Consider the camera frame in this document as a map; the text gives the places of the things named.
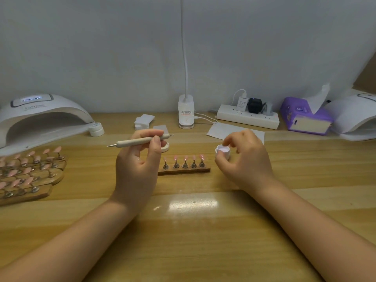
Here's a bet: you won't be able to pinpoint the person's right hand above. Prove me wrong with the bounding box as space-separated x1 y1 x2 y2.
214 128 276 194

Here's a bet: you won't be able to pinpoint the person's left hand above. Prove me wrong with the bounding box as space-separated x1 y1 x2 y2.
110 128 169 216

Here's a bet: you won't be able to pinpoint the white gel jar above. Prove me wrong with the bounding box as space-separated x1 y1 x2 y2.
215 144 231 161

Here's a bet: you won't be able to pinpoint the grey dotting pen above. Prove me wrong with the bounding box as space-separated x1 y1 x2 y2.
106 134 175 148

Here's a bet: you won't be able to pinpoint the wooden nail holder strip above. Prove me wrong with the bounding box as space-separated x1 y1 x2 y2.
157 154 211 175

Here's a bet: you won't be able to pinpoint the wooden stands with pink nails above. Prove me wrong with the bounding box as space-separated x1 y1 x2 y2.
0 146 67 207

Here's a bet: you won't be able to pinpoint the white nail lamp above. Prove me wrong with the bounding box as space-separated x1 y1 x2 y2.
326 88 376 142
0 93 95 157

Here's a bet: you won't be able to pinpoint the person's right forearm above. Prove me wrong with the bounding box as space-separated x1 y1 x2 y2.
253 176 376 282

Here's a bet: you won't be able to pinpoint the person's left forearm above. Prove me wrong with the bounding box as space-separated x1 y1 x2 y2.
0 197 142 282

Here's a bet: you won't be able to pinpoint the white desk lamp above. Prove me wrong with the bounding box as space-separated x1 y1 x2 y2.
178 0 195 128

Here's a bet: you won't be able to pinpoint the white paper sheet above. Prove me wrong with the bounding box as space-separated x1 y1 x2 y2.
207 122 265 145

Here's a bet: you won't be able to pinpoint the white power strip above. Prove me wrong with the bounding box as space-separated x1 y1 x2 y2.
217 104 280 130

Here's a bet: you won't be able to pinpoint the stack of white cotton pads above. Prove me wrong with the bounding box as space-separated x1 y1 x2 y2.
134 114 156 130

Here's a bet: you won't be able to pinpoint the black plug adapter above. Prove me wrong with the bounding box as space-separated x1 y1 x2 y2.
247 98 264 114

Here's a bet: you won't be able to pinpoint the small closed white jar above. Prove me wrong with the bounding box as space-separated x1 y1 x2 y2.
89 123 105 137

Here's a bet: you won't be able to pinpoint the purple tissue box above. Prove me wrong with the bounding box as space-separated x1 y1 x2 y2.
280 97 334 136

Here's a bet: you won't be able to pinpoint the white tissue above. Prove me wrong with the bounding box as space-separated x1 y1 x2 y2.
305 83 331 115

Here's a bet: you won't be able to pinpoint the brown wooden board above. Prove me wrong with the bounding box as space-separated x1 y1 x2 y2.
355 52 376 94

